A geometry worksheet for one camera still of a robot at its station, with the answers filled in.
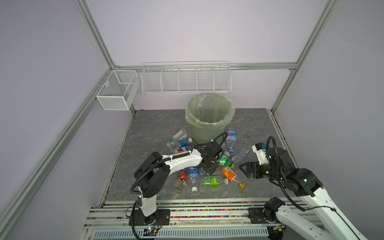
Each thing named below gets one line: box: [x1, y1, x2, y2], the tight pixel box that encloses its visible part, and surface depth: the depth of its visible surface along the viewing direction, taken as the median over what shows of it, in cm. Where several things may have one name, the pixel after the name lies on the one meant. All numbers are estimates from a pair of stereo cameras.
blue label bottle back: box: [177, 138, 193, 148], surface depth 98 cm
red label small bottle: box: [175, 172, 188, 193], surface depth 84 cm
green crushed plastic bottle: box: [219, 151, 233, 168], surface depth 86 cm
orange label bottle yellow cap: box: [221, 166, 246, 190], surface depth 86 cm
